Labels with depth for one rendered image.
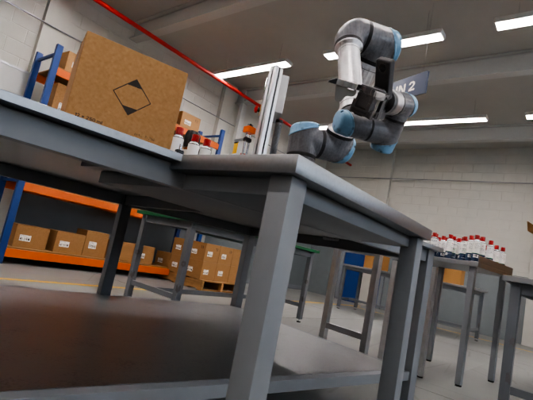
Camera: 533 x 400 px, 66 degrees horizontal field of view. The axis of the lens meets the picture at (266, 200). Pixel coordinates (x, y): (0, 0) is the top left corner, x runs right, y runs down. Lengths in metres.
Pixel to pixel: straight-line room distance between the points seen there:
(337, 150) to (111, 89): 0.86
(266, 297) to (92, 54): 0.82
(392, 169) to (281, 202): 9.24
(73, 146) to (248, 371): 0.62
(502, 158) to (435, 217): 1.73
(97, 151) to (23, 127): 0.16
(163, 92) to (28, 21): 5.13
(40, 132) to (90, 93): 0.28
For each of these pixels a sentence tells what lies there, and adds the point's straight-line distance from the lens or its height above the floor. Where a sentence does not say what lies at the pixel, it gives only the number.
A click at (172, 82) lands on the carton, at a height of 1.07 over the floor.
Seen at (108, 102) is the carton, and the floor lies 0.95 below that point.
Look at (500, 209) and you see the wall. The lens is 9.30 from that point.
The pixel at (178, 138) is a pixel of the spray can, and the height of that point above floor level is 1.03.
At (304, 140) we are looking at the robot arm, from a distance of 1.60.
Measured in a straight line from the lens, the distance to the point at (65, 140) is 1.03.
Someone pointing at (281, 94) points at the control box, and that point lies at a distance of 2.01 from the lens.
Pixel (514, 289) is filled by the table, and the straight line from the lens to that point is 2.70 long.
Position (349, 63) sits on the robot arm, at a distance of 1.43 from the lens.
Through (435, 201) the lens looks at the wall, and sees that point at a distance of 9.61.
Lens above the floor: 0.61
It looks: 8 degrees up
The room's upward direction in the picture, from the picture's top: 11 degrees clockwise
